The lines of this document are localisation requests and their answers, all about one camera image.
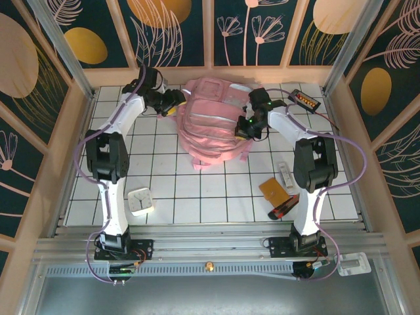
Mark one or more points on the yellow wallet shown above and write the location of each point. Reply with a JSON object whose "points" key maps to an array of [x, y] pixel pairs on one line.
{"points": [[274, 191]]}

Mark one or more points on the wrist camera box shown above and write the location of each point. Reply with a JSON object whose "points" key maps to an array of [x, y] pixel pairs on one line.
{"points": [[159, 82], [246, 107]]}

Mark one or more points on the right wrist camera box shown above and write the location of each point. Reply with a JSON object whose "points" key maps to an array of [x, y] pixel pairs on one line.
{"points": [[246, 107]]}

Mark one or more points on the aluminium corner post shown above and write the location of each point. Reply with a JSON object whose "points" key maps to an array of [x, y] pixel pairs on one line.
{"points": [[354, 42], [59, 42]]}

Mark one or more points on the white plastic bracket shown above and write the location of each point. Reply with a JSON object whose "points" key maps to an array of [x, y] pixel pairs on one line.
{"points": [[352, 264]]}

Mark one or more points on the red black utility knife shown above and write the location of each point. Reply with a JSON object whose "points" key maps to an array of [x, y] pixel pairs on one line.
{"points": [[282, 210]]}

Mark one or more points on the white square alarm clock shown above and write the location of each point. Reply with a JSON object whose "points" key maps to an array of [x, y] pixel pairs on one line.
{"points": [[141, 201]]}

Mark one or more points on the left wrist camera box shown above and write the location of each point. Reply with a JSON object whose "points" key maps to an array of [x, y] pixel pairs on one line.
{"points": [[159, 82]]}

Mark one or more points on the pink backpack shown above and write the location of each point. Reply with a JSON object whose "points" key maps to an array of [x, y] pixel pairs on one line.
{"points": [[210, 124]]}

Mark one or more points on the right aluminium corner post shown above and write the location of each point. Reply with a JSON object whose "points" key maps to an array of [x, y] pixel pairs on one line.
{"points": [[354, 42]]}

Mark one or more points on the aluminium extrusion rail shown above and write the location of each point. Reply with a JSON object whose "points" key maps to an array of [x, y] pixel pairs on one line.
{"points": [[210, 243]]}

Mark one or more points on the black charger board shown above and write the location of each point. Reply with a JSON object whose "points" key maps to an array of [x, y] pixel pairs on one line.
{"points": [[304, 99]]}

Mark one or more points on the black power connector module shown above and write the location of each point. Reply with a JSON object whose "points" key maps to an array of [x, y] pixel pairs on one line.
{"points": [[308, 270], [121, 271]]}

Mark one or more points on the left aluminium corner post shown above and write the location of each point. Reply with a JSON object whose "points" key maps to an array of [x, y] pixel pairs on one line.
{"points": [[59, 42]]}

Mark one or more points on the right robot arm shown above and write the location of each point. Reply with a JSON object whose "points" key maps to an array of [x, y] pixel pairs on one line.
{"points": [[285, 121]]}

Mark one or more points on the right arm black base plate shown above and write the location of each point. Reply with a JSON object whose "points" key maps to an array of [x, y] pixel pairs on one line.
{"points": [[279, 246]]}

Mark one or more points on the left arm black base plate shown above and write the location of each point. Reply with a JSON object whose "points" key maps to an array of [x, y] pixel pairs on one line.
{"points": [[144, 249]]}

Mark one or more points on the white remote control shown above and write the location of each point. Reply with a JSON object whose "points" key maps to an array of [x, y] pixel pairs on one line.
{"points": [[285, 175]]}

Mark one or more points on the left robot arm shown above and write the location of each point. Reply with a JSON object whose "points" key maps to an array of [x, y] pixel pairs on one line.
{"points": [[128, 111]]}

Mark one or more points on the brass knob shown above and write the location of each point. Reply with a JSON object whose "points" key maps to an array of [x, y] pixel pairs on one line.
{"points": [[208, 266]]}

